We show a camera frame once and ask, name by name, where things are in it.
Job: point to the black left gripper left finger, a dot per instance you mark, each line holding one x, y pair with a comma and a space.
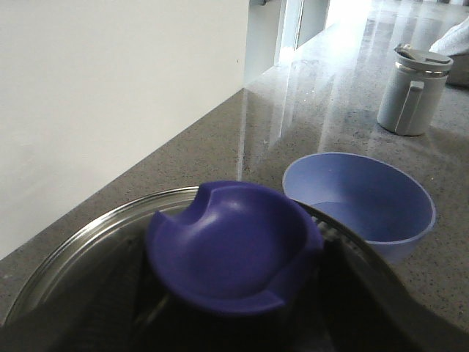
95, 314

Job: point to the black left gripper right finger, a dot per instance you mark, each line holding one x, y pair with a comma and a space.
366, 307

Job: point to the light blue plastic bowl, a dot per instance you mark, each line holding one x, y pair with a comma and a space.
386, 207

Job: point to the grey lidded jug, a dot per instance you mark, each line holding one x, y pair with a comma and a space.
413, 91

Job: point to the white cloth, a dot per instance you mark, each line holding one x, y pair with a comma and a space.
454, 42

